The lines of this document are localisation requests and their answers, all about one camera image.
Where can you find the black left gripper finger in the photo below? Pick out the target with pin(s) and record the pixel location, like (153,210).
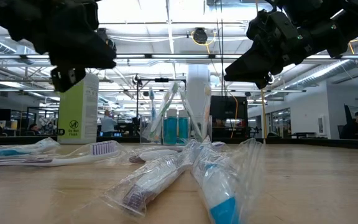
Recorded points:
(101,53)

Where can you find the white building column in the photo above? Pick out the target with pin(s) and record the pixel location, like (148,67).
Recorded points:
(197,77)

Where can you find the black office chair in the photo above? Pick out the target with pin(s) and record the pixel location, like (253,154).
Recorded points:
(348,130)

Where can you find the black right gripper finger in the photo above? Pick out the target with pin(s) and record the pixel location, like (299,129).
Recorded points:
(253,67)

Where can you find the green white wipes canister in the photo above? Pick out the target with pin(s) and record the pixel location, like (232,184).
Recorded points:
(78,115)

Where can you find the bagged purple toothbrush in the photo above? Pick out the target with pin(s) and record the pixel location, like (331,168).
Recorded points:
(104,147)
(151,182)
(154,154)

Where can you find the long ceiling light strip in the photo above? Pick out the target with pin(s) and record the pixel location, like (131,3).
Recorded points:
(166,56)

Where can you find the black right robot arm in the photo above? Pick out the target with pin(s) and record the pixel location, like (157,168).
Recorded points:
(337,21)

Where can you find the clear plastic organizer tray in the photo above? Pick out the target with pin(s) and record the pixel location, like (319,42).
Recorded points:
(207,130)

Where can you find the teal mouthwash bottle white cap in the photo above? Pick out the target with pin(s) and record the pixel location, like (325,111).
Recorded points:
(170,130)
(183,130)

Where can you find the large black display screen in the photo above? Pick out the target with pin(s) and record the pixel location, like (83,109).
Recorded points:
(225,107)

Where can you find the bagged blue toothbrush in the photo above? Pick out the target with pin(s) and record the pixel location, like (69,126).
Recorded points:
(219,189)
(152,107)
(8,152)

